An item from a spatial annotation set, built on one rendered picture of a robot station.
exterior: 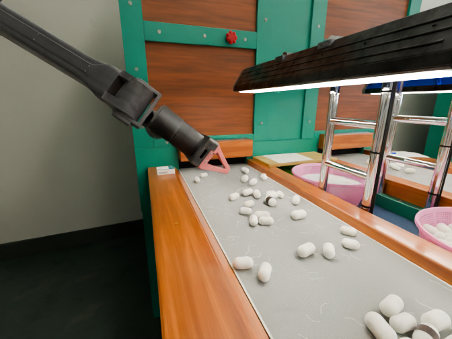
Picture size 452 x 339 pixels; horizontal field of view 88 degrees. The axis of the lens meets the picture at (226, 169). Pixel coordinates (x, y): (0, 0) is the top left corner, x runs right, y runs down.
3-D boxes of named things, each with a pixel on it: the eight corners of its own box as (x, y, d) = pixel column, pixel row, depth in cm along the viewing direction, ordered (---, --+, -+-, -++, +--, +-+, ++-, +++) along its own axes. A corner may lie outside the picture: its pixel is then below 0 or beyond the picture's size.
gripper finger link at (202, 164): (231, 156, 60) (202, 133, 56) (241, 162, 53) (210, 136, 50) (214, 177, 60) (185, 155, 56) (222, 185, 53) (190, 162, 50)
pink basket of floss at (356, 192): (371, 221, 68) (377, 191, 65) (281, 203, 80) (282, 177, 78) (368, 192, 90) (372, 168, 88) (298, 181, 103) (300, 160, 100)
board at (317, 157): (269, 167, 91) (269, 164, 90) (252, 159, 104) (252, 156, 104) (337, 161, 101) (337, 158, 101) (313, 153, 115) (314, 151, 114)
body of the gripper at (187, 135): (206, 136, 57) (181, 117, 54) (217, 142, 48) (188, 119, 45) (189, 158, 57) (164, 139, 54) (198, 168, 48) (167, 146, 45)
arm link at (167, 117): (144, 122, 44) (162, 98, 45) (140, 125, 50) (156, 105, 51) (174, 144, 47) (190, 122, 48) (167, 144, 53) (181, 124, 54)
